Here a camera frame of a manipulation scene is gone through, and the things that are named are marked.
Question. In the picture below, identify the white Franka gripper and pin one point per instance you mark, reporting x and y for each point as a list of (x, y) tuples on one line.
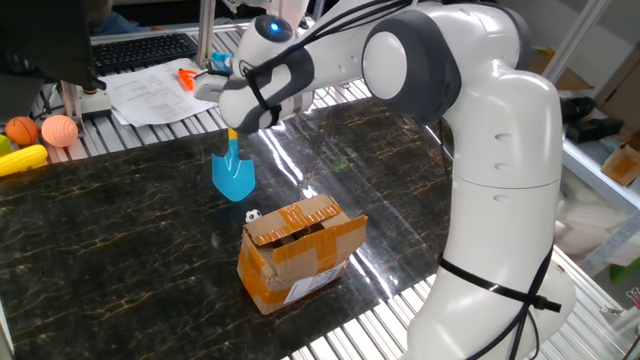
[(210, 89)]

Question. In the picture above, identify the blue yellow toy shovel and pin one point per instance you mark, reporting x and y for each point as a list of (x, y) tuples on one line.
[(232, 175)]

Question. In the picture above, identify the small toy soccer ball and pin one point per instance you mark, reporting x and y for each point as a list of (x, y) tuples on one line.
[(253, 215)]

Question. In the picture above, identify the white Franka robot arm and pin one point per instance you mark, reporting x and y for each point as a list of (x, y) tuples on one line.
[(500, 150)]

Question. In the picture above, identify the printed white paper sheets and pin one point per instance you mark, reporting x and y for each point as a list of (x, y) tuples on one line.
[(155, 97)]

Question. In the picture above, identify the black computer keyboard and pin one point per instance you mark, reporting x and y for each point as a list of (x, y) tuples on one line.
[(142, 50)]

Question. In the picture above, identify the person in blue shirt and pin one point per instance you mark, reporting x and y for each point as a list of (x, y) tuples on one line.
[(117, 22)]

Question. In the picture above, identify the white stand base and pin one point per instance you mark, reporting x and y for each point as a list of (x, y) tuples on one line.
[(95, 105)]

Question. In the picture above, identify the peach ribbed toy ball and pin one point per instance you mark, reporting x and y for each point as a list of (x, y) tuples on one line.
[(59, 131)]

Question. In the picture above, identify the black marble pattern mat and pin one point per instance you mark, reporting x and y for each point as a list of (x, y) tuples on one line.
[(125, 225)]

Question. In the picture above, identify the black computer monitor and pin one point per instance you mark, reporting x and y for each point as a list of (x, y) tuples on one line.
[(45, 35)]

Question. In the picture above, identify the cardboard box with orange tape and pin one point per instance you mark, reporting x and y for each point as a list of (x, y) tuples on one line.
[(300, 255)]

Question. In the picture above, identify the orange toy basketball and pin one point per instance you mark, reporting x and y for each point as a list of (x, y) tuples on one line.
[(21, 131)]

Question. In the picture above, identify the yellow toy corn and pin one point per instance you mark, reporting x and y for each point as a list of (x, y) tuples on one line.
[(22, 160)]

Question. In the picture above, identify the flat brown cardboard sheet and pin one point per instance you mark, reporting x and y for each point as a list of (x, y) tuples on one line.
[(570, 80)]

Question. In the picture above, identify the black device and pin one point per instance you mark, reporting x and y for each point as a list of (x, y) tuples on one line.
[(590, 122)]

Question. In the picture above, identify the white plastic bags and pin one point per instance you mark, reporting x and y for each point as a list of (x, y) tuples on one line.
[(590, 225)]

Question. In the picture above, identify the small taped cardboard box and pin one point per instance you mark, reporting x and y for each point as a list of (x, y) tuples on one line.
[(622, 162)]

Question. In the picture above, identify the green plastic item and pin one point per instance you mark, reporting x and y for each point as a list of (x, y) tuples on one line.
[(627, 272)]

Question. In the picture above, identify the vertical aluminium post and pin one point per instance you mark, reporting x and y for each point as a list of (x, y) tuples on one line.
[(206, 30)]

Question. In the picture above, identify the tall aluminium post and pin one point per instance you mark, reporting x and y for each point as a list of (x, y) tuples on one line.
[(575, 40)]

